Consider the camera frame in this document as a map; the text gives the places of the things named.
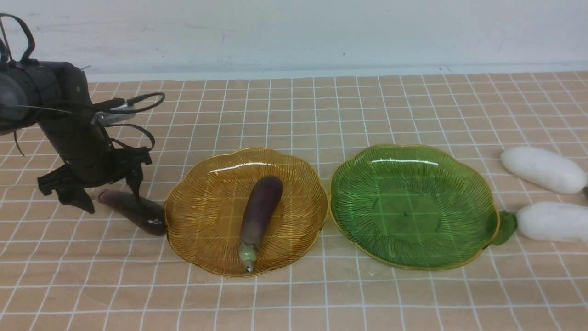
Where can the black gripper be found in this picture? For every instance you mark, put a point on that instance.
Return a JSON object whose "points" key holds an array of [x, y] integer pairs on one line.
{"points": [[91, 158]]}

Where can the dark purple eggplant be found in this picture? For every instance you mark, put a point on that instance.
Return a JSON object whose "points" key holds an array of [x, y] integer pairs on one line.
{"points": [[144, 213]]}

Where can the light purple eggplant green stem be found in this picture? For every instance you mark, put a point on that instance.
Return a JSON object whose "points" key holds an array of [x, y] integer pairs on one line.
{"points": [[261, 205]]}

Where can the white radish green leaves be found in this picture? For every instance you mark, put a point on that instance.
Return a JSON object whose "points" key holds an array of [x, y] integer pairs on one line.
{"points": [[545, 221]]}

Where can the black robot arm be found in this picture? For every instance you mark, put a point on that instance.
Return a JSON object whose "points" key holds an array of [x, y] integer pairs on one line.
{"points": [[55, 96]]}

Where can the amber plastic plate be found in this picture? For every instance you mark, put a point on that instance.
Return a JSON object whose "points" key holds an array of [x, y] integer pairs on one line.
{"points": [[204, 212]]}

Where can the green plastic plate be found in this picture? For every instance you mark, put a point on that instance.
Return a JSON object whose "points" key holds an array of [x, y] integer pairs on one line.
{"points": [[413, 207]]}

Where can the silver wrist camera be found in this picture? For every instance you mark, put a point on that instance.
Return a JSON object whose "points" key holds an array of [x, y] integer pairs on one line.
{"points": [[112, 116]]}

